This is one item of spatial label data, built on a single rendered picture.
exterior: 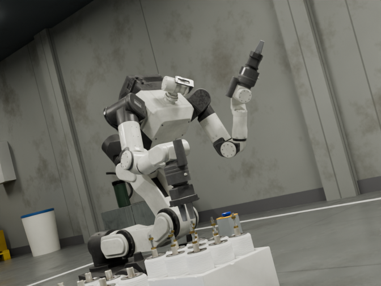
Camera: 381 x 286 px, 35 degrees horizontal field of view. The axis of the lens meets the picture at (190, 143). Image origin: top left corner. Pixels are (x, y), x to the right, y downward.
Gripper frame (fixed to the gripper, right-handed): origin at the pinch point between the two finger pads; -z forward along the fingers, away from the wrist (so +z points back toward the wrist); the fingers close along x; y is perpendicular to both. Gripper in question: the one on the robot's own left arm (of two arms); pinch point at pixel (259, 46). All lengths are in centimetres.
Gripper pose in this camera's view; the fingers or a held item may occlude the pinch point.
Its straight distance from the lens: 282.2
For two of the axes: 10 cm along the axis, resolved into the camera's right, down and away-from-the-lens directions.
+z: -3.6, 9.2, 1.4
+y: -9.2, -3.8, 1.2
